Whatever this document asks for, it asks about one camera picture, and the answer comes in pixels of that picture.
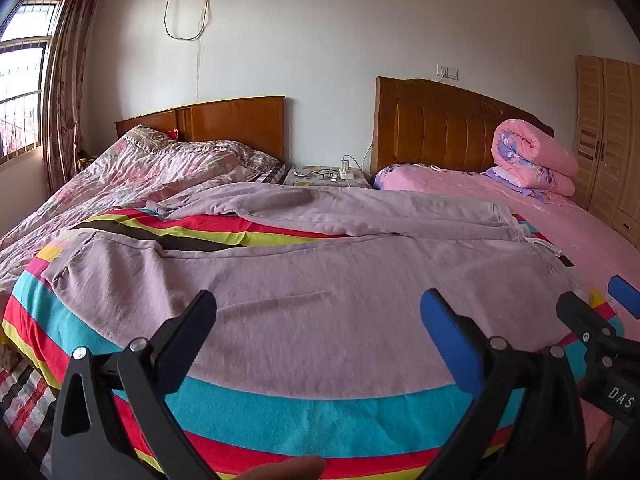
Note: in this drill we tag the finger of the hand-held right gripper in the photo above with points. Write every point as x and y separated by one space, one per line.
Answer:
582 317
625 296

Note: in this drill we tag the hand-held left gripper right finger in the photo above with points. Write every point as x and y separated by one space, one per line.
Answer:
442 330

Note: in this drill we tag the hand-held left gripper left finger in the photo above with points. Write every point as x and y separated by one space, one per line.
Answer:
199 317

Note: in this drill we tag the lilac purple blanket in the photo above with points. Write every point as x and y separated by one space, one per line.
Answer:
325 300

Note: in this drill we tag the person's left hand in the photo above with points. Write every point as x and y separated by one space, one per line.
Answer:
285 469

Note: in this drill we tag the pink bed sheet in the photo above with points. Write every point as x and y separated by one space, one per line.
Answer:
575 232

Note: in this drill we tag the striped colourful blanket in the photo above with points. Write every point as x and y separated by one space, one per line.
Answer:
300 412

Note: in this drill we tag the purple floral pillow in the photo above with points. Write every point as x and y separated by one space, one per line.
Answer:
400 176

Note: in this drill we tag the dark striped pillow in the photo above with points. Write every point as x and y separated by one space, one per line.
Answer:
272 175

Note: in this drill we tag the pink floral quilt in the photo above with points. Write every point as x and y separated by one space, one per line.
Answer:
125 175

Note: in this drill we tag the light wooden wardrobe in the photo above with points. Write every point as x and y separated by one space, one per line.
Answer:
607 135

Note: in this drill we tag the rolled pink quilt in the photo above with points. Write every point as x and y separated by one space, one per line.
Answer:
540 152

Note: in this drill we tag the patterned nightstand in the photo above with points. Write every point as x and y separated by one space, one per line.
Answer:
305 179

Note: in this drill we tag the white power strip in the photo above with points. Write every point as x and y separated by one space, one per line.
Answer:
346 172

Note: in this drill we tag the small red ornament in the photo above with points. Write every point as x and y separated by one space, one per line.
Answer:
173 134

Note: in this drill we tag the black glasses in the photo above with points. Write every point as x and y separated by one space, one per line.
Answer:
325 175

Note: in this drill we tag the plaid checked cloth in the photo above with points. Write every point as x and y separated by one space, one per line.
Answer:
25 405

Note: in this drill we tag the curved padded wooden headboard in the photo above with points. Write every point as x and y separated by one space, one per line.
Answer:
435 130

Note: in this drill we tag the plain wooden headboard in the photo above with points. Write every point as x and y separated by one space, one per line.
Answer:
235 120

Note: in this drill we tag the pink floral curtain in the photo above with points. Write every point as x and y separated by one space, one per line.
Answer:
67 85

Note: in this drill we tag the barred window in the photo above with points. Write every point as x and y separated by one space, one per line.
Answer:
20 85

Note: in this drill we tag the white wall socket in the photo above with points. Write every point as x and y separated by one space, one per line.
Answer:
447 72

